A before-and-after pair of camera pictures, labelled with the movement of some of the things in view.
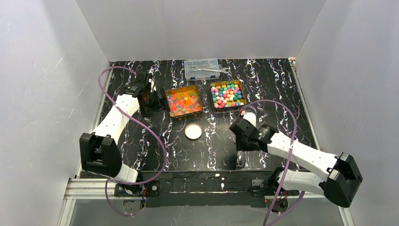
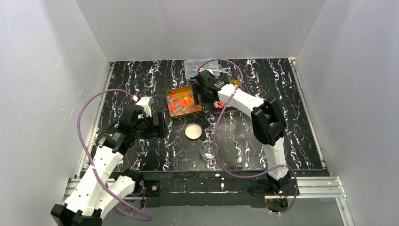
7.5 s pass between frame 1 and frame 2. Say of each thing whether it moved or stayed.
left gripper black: moved
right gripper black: moved
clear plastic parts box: stayed
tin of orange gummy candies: stayed
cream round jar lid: stayed
